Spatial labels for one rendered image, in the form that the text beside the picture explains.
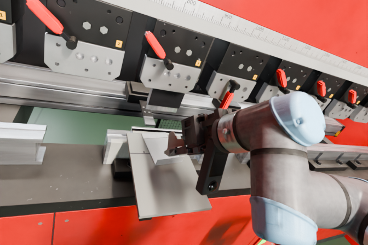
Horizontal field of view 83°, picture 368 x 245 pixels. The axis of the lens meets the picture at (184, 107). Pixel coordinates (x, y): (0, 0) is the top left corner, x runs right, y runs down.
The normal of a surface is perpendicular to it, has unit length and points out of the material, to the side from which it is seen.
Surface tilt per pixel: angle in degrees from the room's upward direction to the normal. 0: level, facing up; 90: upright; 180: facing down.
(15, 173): 0
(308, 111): 40
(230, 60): 90
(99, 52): 90
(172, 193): 0
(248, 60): 90
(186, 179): 0
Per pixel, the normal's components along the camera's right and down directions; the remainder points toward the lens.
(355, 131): -0.89, -0.11
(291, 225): -0.16, -0.35
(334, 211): 0.28, 0.05
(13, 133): 0.34, -0.82
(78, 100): 0.31, 0.56
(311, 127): 0.53, -0.28
